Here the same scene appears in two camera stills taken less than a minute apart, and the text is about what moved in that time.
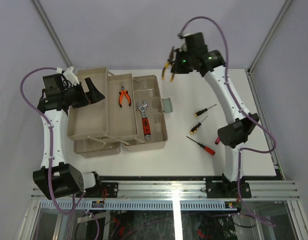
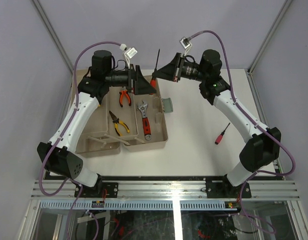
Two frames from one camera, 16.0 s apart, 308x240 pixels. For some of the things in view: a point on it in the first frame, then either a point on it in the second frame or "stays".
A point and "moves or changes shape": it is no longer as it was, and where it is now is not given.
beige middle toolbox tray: [121, 120] stays
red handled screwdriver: [206, 148] to [153, 80]
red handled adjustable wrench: [142, 106] stays
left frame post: [53, 33] stays
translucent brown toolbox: [130, 117] stays
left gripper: [92, 96] to [136, 82]
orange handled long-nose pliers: [125, 92] stays
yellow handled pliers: [169, 61] moves or changes shape
